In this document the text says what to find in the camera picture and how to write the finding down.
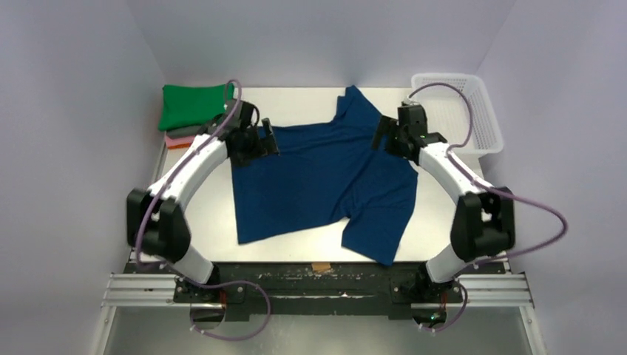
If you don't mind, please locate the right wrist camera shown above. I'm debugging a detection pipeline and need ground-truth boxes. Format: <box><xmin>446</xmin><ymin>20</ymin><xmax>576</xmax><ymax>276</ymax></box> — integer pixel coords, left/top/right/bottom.
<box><xmin>401</xmin><ymin>98</ymin><xmax>422</xmax><ymax>107</ymax></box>

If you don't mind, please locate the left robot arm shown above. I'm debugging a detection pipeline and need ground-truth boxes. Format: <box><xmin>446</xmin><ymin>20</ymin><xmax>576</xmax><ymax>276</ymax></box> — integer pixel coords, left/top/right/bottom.
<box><xmin>126</xmin><ymin>99</ymin><xmax>279</xmax><ymax>302</ymax></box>

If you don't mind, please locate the aluminium table frame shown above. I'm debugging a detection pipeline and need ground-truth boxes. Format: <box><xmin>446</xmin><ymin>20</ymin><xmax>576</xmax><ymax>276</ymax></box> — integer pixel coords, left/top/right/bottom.
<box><xmin>88</xmin><ymin>142</ymin><xmax>170</xmax><ymax>355</ymax></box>

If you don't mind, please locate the white plastic basket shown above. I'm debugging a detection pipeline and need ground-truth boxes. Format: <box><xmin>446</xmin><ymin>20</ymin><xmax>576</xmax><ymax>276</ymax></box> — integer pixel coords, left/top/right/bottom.
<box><xmin>405</xmin><ymin>72</ymin><xmax>504</xmax><ymax>158</ymax></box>

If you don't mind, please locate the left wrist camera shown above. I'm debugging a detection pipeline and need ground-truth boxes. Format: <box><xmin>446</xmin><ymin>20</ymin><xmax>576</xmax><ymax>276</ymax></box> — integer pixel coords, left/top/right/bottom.
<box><xmin>224</xmin><ymin>100</ymin><xmax>237</xmax><ymax>112</ymax></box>

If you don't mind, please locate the green folded t-shirt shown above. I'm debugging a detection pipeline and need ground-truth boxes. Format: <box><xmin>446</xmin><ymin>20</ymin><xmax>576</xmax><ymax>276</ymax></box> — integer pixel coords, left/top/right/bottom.
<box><xmin>158</xmin><ymin>84</ymin><xmax>234</xmax><ymax>132</ymax></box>

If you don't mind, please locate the blue t-shirt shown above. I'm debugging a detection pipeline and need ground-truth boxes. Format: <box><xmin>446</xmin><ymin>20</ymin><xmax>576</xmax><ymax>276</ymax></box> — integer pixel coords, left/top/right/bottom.
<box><xmin>232</xmin><ymin>86</ymin><xmax>418</xmax><ymax>266</ymax></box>

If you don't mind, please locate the grey folded t-shirt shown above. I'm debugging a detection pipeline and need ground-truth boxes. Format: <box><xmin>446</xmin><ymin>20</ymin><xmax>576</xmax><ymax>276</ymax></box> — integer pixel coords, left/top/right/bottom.
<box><xmin>166</xmin><ymin>125</ymin><xmax>208</xmax><ymax>139</ymax></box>

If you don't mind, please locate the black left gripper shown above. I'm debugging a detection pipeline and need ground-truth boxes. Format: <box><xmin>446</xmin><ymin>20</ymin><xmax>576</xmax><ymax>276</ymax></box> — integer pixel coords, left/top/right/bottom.
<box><xmin>231</xmin><ymin>119</ymin><xmax>277</xmax><ymax>169</ymax></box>

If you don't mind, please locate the pink folded t-shirt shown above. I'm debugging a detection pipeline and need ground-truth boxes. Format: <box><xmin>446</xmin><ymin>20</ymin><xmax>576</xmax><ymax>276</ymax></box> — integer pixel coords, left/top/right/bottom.
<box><xmin>164</xmin><ymin>135</ymin><xmax>196</xmax><ymax>149</ymax></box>

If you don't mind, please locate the brown tape piece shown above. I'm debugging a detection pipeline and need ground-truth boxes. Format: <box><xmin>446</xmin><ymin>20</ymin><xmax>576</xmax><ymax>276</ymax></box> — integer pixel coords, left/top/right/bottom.
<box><xmin>311</xmin><ymin>263</ymin><xmax>333</xmax><ymax>274</ymax></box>

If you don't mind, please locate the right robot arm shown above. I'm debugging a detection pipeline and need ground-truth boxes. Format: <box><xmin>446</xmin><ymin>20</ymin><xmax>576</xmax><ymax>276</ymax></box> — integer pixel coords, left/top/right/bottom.
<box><xmin>372</xmin><ymin>104</ymin><xmax>515</xmax><ymax>301</ymax></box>

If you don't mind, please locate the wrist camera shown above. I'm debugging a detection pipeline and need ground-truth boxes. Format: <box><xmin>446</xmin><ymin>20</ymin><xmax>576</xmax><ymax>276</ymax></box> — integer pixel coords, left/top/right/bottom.
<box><xmin>224</xmin><ymin>100</ymin><xmax>237</xmax><ymax>112</ymax></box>
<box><xmin>401</xmin><ymin>98</ymin><xmax>422</xmax><ymax>107</ymax></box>

